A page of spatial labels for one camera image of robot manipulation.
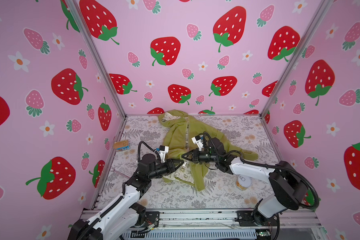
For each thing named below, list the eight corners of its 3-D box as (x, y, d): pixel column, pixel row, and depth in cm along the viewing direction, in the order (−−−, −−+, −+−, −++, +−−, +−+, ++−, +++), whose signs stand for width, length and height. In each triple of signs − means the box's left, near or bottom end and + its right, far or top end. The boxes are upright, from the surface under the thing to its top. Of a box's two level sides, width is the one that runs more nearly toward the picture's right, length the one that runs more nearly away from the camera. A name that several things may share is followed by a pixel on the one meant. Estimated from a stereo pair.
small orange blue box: (115, 151, 102) (112, 147, 98) (117, 144, 105) (114, 140, 101) (128, 151, 102) (126, 147, 98) (130, 144, 105) (128, 140, 101)
